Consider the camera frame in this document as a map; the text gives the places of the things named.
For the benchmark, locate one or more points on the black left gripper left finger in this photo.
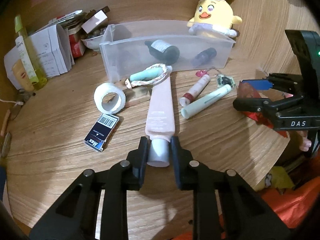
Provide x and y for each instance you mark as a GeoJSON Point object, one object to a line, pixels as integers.
{"type": "Point", "coordinates": [74, 214]}

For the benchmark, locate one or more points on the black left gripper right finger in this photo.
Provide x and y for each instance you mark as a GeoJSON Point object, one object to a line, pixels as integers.
{"type": "Point", "coordinates": [223, 202]}

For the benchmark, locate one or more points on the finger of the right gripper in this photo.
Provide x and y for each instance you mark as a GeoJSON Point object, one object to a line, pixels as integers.
{"type": "Point", "coordinates": [262, 107]}
{"type": "Point", "coordinates": [276, 81]}

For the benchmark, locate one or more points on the red foil packet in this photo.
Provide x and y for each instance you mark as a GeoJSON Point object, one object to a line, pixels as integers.
{"type": "Point", "coordinates": [251, 95]}

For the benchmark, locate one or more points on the green black keychain charm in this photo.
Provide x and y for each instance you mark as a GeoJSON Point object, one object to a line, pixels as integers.
{"type": "Point", "coordinates": [223, 80]}

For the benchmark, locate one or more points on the pale green long tube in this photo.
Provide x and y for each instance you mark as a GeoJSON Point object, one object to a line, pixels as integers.
{"type": "Point", "coordinates": [204, 102]}

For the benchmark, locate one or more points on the black barcode small box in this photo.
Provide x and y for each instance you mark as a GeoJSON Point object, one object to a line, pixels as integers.
{"type": "Point", "coordinates": [100, 132]}

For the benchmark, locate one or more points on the pink cream tube white cap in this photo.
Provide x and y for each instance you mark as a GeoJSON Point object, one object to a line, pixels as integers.
{"type": "Point", "coordinates": [160, 124]}

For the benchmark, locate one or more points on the white tape roll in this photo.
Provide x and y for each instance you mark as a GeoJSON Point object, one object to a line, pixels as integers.
{"type": "Point", "coordinates": [109, 99]}

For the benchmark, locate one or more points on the person right hand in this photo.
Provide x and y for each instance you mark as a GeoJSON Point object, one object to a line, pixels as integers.
{"type": "Point", "coordinates": [305, 143]}

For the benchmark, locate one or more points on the purple small bottle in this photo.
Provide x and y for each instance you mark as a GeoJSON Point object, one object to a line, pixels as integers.
{"type": "Point", "coordinates": [204, 57]}

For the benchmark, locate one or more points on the pink red lip tube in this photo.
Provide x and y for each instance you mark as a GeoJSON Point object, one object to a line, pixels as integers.
{"type": "Point", "coordinates": [194, 91]}

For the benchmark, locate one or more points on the yellow chick bunny plush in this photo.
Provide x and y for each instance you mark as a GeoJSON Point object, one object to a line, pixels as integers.
{"type": "Point", "coordinates": [214, 16]}

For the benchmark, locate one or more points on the dark bottle white label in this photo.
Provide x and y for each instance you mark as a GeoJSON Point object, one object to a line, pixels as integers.
{"type": "Point", "coordinates": [163, 51]}

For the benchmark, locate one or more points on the mint oval case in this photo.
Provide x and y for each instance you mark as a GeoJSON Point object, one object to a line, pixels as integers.
{"type": "Point", "coordinates": [147, 74]}

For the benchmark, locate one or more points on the yellow green spray bottle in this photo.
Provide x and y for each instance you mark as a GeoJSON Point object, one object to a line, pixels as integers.
{"type": "Point", "coordinates": [28, 56]}

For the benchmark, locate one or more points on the beige cosmetic tube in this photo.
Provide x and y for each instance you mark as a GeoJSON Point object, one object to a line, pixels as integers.
{"type": "Point", "coordinates": [21, 76]}

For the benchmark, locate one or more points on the clear plastic organizer bin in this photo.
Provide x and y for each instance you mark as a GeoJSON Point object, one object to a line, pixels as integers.
{"type": "Point", "coordinates": [131, 47]}

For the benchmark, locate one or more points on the red box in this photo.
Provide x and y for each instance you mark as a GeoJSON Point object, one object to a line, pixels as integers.
{"type": "Point", "coordinates": [77, 46]}

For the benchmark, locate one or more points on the white folded paper stack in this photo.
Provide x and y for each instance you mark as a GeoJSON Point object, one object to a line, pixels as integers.
{"type": "Point", "coordinates": [52, 50]}

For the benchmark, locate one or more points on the white pink small box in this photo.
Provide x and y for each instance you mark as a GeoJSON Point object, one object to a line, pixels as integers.
{"type": "Point", "coordinates": [98, 19]}

